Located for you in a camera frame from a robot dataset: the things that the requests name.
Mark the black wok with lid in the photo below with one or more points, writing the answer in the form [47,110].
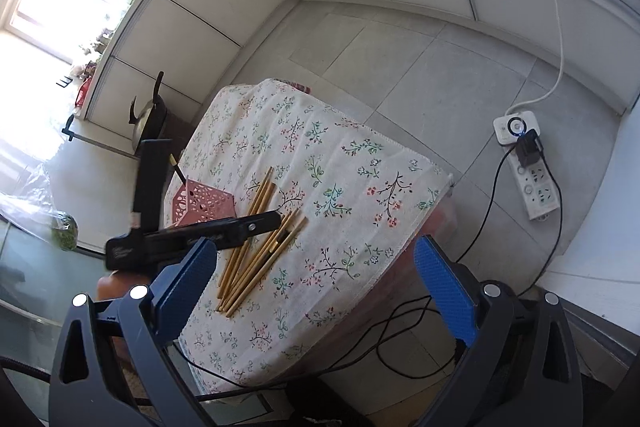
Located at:
[145,117]

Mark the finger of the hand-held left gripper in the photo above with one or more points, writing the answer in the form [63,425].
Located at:
[257,225]

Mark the pink patterned cloth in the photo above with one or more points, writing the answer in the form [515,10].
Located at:
[300,86]

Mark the brown wok stand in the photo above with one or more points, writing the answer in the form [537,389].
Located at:
[177,129]

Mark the white kitchen cabinets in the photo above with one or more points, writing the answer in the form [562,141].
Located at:
[200,7]

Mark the floral tablecloth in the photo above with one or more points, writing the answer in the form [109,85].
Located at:
[340,187]

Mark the black charger plug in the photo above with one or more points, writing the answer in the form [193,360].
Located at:
[527,152]

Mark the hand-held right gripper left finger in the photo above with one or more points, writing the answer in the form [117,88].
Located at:
[185,282]

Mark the plastic bag of greens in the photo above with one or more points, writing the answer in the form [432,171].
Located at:
[64,232]

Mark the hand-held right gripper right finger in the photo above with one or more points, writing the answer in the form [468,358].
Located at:
[445,292]

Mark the white power strip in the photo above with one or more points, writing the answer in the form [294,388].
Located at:
[537,192]

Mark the black chopstick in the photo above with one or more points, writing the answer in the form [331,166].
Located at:
[177,171]
[281,239]

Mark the pink plastic chopstick holder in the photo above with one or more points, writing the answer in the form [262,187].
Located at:
[205,202]

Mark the bunch of wooden chopsticks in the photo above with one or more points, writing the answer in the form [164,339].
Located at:
[260,207]

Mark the person's left forearm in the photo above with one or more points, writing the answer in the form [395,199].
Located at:
[112,287]

